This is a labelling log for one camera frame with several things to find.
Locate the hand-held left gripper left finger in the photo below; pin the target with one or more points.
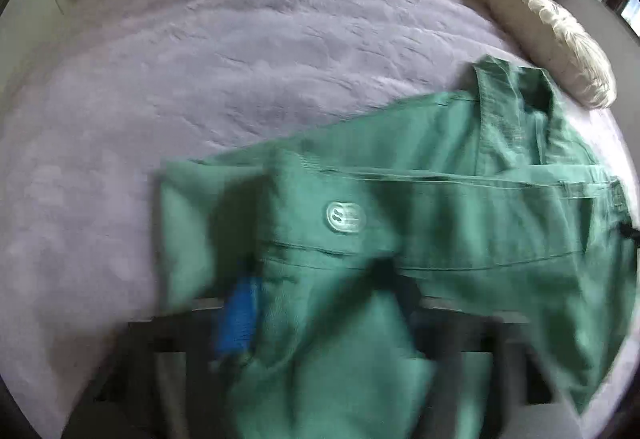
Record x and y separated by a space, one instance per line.
237 319

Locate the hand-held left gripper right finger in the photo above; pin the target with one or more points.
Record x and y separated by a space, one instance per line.
450 334

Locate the green button-up shirt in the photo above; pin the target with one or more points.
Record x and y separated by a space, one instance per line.
450 219

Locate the white round pillow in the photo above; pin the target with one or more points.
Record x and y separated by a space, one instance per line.
550 34

